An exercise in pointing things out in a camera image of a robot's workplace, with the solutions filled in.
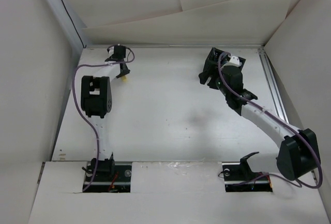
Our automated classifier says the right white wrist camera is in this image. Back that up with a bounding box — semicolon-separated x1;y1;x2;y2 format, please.
228;55;242;67

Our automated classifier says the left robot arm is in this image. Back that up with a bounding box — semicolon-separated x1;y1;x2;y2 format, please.
80;44;130;181

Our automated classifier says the aluminium side rail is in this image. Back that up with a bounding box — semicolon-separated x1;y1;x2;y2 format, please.
258;48;288;122

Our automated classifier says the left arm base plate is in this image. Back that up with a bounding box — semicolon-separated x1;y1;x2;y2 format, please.
82;162;132;193

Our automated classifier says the purple cable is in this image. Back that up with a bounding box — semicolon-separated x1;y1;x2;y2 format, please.
71;44;136;192
217;51;323;189

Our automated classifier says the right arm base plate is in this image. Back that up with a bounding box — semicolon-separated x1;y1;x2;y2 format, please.
218;162;273;192

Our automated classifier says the black two-compartment organizer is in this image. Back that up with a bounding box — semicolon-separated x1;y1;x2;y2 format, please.
203;47;233;72

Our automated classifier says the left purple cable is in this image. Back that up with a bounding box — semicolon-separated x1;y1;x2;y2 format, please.
71;44;136;192

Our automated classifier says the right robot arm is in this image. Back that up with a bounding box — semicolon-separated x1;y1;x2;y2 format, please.
199;62;323;184

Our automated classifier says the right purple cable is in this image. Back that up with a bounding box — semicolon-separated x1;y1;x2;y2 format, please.
217;51;323;189

